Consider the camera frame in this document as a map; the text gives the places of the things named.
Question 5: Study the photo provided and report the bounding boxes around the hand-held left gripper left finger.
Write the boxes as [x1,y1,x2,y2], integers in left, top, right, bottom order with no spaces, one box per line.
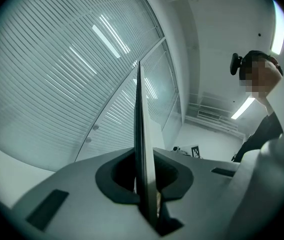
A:
[11,147,163,240]

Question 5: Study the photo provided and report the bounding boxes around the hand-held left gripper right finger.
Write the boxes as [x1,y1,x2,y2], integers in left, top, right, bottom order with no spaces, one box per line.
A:
[153,146,241,240]

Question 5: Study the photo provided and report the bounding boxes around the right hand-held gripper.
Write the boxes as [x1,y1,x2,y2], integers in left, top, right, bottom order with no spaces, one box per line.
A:
[171,145,202,159]

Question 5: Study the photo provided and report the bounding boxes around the thin dark-covered notebook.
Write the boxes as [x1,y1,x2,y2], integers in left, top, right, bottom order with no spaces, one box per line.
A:
[133,63,159,229]

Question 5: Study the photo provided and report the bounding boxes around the white ceiling air vent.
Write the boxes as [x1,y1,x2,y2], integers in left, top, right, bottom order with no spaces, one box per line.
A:
[197,109,222,122]

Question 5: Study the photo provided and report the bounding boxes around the long ceiling light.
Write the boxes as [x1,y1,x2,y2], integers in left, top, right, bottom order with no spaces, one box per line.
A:
[230,96,256,120]
[270,0,284,56]

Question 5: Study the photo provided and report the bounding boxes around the person's black shirt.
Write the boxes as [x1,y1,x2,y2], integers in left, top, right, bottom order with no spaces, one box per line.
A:
[231,110,284,164]

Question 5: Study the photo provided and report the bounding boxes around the person's head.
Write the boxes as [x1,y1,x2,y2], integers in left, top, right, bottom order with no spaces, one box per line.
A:
[238,49,284,115]

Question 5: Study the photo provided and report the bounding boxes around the glass partition with striped blinds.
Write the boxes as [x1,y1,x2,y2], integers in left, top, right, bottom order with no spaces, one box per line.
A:
[0,0,183,173]

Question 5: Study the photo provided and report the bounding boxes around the black head-worn camera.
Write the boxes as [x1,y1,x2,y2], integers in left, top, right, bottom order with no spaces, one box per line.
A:
[229,52,244,76]

